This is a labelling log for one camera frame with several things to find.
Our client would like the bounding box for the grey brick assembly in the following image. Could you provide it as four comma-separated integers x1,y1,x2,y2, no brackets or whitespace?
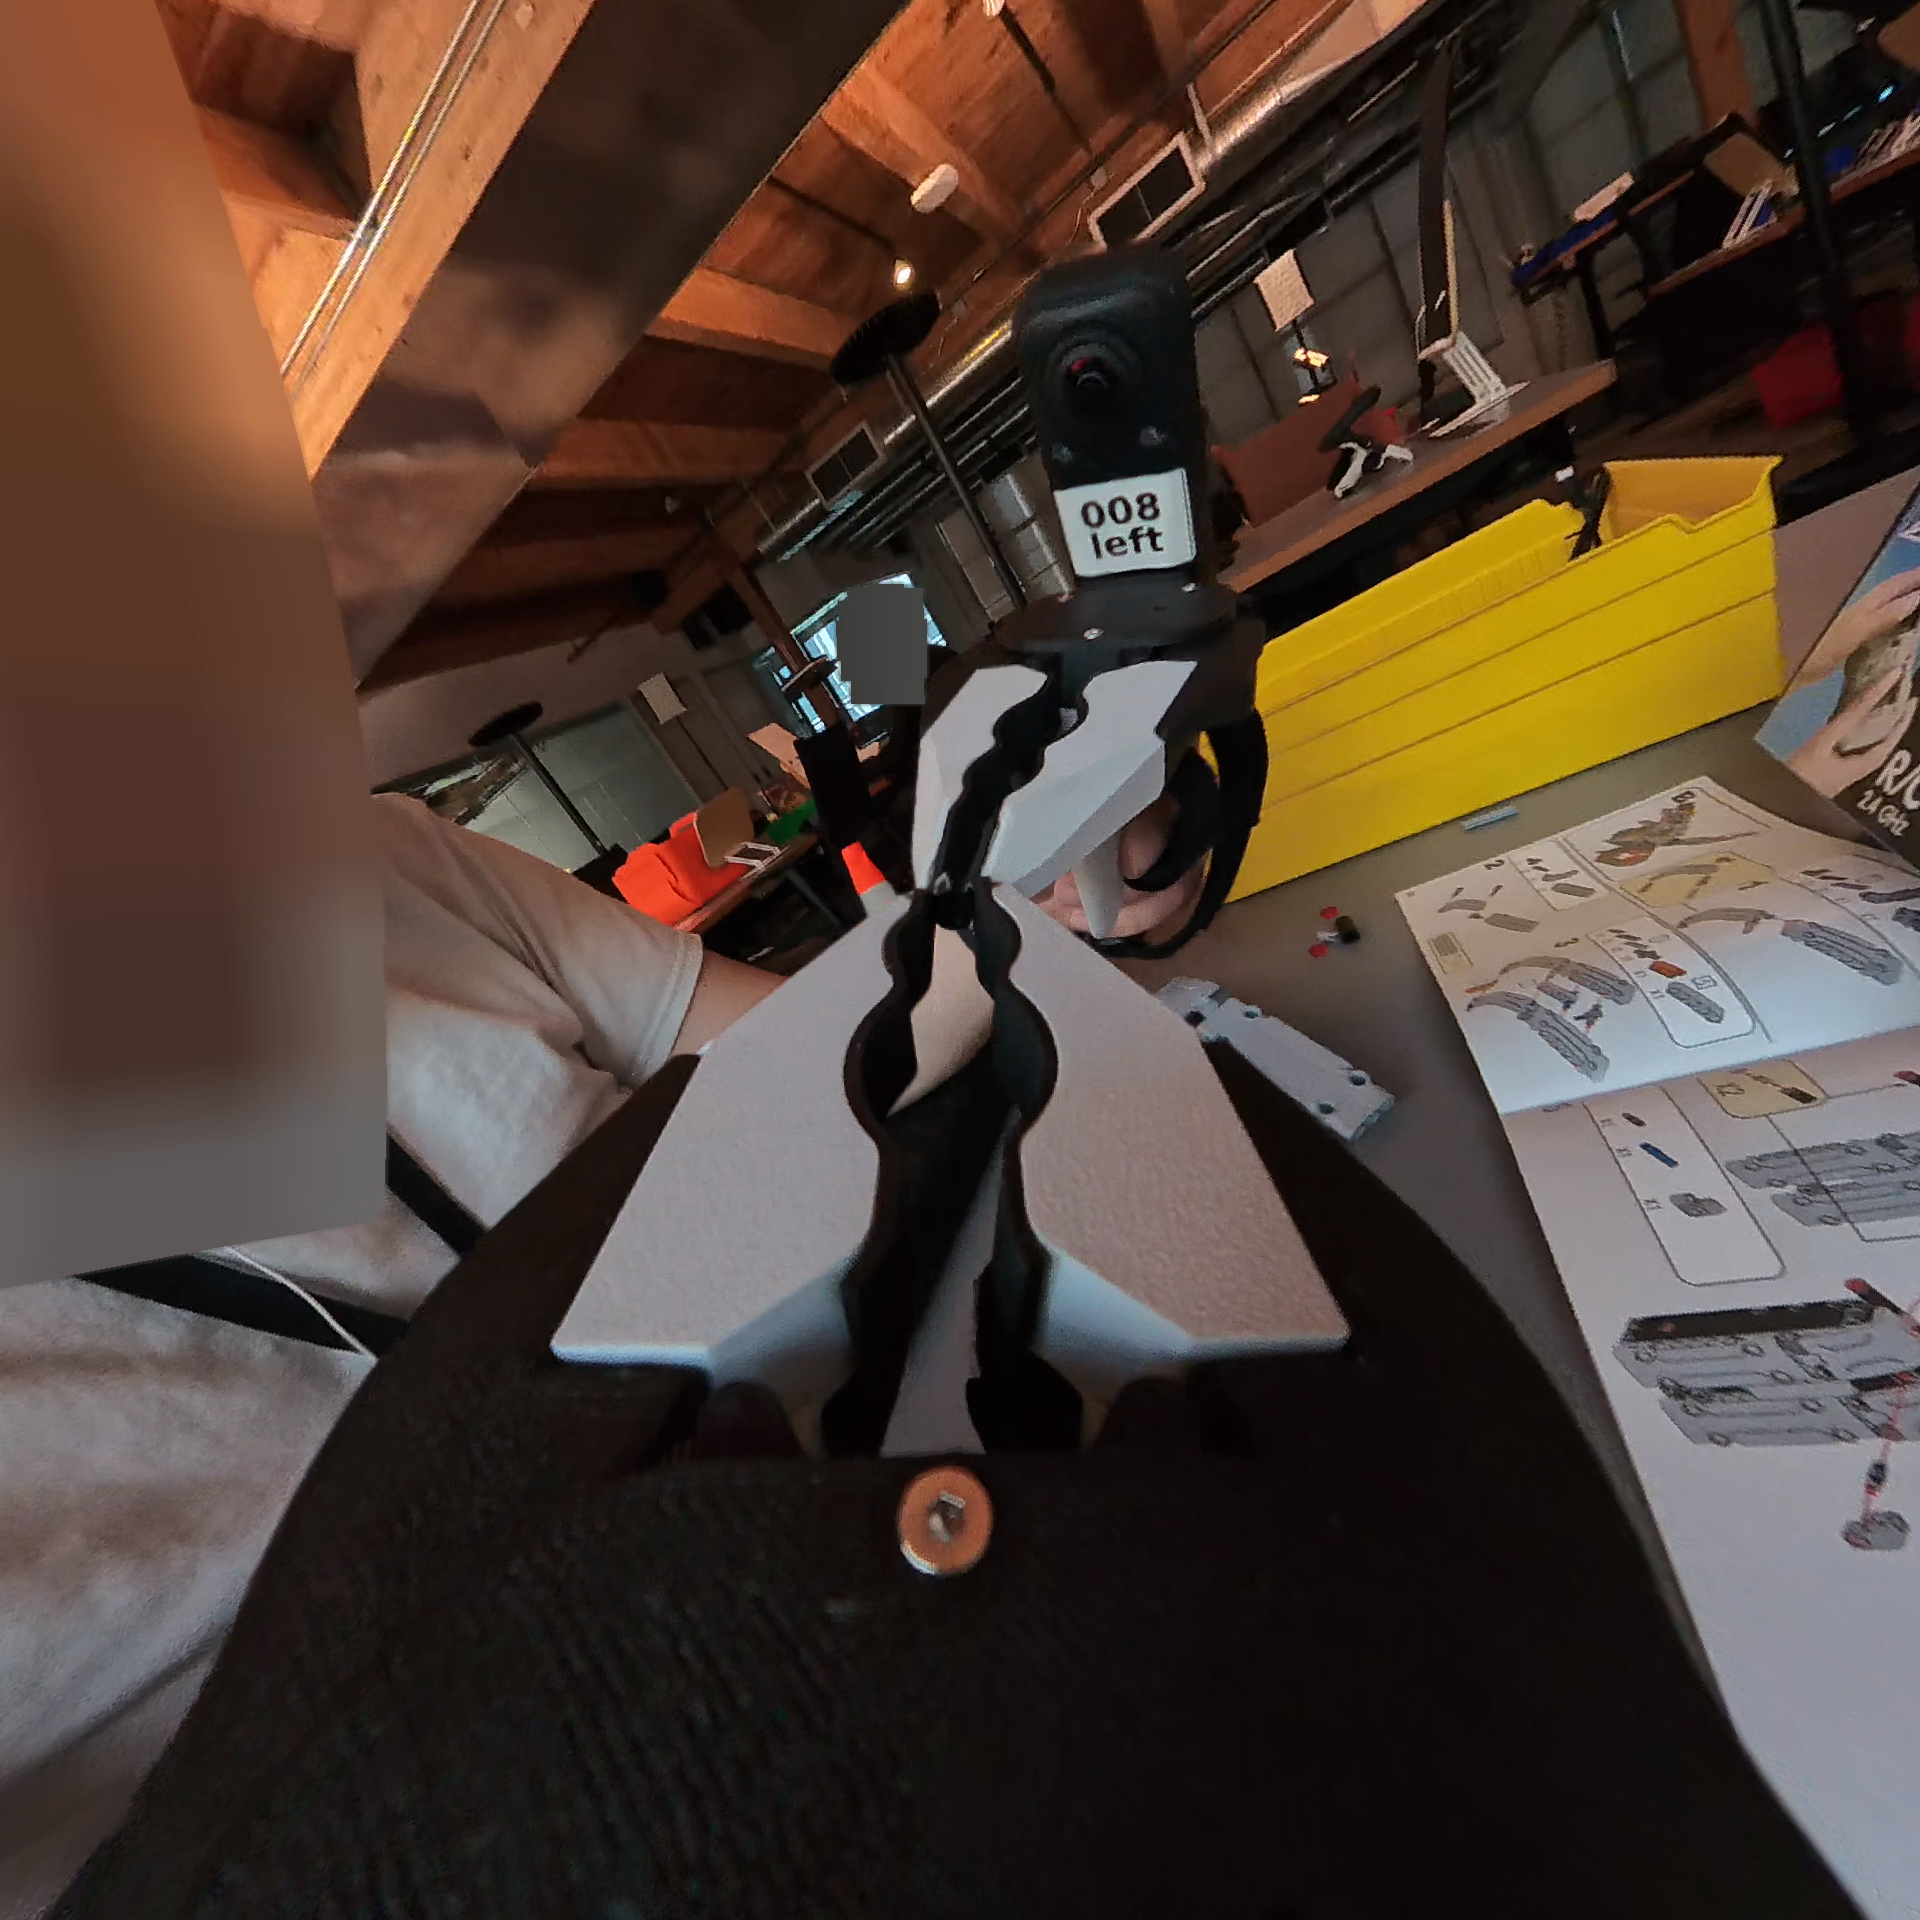
1154,977,1397,1145

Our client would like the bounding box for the red crate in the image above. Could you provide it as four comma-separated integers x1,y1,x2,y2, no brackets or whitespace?
1750,323,1854,430

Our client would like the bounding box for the white cable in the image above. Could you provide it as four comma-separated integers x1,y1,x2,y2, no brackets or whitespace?
210,1241,380,1362

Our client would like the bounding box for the white ceiling vent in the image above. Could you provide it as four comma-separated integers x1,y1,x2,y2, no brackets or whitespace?
1087,132,1210,249

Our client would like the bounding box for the wooden table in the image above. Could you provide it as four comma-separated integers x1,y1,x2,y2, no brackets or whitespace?
1219,356,1623,595

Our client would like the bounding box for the orange sofa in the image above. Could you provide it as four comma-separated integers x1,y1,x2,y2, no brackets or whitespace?
613,837,819,934

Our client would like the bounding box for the person's left hand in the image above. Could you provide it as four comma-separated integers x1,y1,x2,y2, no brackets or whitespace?
1042,795,1215,943

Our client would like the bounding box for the black strap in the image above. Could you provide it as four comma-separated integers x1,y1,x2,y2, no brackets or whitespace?
76,1131,488,1361

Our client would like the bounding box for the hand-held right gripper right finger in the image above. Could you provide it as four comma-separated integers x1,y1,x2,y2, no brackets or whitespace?
988,882,1354,1415

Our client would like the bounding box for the silver ventilation duct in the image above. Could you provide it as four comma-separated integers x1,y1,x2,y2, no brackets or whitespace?
750,45,1443,558

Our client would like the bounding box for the blue toy box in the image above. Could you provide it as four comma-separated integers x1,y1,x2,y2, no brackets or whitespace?
1755,465,1920,868

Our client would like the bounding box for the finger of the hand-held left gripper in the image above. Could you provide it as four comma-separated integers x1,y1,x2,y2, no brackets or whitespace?
959,661,1204,941
908,662,1059,902

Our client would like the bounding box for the yellow plastic bin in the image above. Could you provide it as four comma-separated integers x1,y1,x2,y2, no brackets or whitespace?
1207,454,1787,905

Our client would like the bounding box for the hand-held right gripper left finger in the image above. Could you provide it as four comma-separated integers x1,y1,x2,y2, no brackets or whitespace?
549,890,938,1452

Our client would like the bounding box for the instruction booklet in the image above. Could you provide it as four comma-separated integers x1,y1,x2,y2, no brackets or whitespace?
1394,774,1920,1920

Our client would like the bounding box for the monitor on white stand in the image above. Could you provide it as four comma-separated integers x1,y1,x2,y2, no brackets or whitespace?
1411,37,1538,442

